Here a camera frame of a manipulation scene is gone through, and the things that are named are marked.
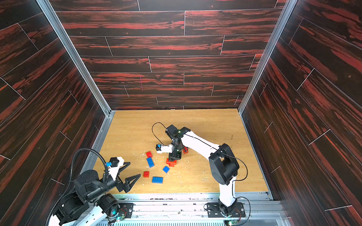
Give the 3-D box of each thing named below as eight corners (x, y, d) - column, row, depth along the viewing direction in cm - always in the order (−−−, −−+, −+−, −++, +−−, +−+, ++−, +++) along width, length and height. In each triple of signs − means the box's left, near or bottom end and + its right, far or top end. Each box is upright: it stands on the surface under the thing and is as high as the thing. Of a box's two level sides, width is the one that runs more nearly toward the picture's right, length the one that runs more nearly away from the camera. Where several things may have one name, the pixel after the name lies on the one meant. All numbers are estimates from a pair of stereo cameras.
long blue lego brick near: (152, 183, 85) (151, 182, 83) (152, 178, 87) (152, 176, 85) (163, 183, 85) (162, 182, 83) (163, 178, 87) (163, 176, 85)
